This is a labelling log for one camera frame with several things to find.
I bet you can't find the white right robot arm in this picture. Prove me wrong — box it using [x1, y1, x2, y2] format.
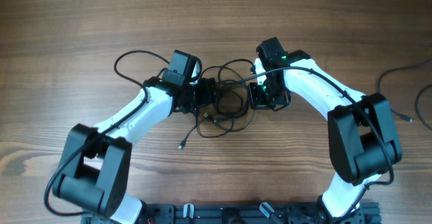
[249, 37, 402, 223]

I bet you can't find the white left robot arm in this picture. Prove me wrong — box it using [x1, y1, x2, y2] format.
[43, 50, 203, 223]

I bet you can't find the black left camera cable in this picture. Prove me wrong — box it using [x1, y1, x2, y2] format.
[43, 49, 203, 217]

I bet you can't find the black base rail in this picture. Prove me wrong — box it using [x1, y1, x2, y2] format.
[80, 202, 381, 224]

